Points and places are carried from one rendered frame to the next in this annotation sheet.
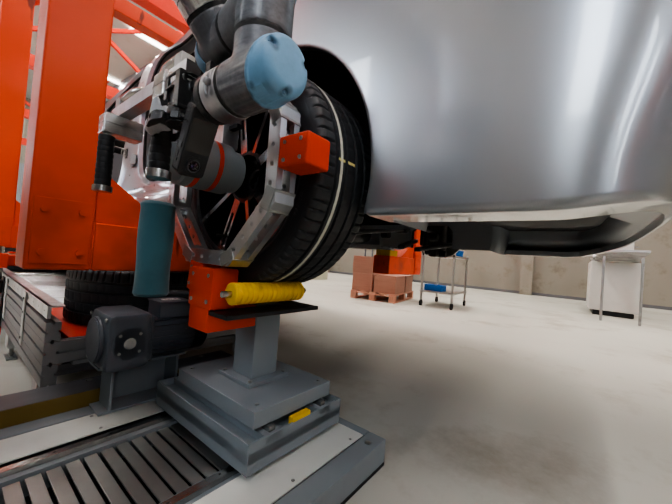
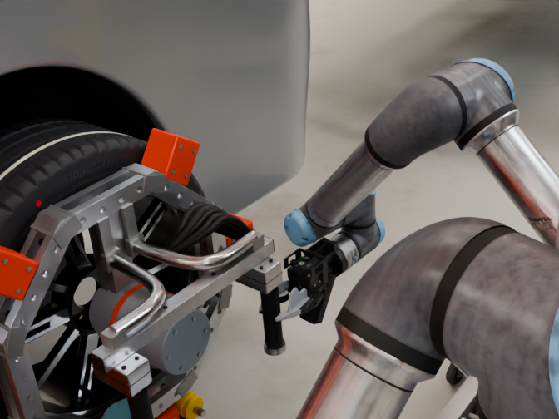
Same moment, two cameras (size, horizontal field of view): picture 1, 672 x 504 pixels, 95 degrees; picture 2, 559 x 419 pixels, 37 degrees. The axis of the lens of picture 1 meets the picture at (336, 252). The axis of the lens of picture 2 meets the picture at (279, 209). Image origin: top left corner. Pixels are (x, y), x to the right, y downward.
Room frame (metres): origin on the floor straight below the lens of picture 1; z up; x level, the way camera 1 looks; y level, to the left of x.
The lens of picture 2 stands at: (0.48, 1.64, 1.80)
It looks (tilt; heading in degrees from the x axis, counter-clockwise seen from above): 30 degrees down; 273
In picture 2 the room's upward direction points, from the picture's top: 5 degrees counter-clockwise
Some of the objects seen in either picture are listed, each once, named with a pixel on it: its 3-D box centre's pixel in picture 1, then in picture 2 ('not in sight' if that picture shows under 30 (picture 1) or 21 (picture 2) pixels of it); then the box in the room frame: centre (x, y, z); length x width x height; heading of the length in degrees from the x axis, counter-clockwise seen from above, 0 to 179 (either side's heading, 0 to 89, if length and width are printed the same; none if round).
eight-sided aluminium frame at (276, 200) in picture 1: (223, 170); (124, 311); (0.88, 0.34, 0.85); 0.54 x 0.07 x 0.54; 52
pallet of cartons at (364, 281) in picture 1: (384, 277); not in sight; (5.37, -0.88, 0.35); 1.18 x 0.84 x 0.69; 146
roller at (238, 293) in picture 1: (268, 292); (157, 387); (0.88, 0.18, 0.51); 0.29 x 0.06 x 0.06; 142
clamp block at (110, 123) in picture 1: (121, 128); (121, 367); (0.82, 0.60, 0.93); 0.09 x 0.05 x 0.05; 142
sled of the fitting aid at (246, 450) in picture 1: (247, 400); not in sight; (1.03, 0.26, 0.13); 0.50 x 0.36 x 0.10; 52
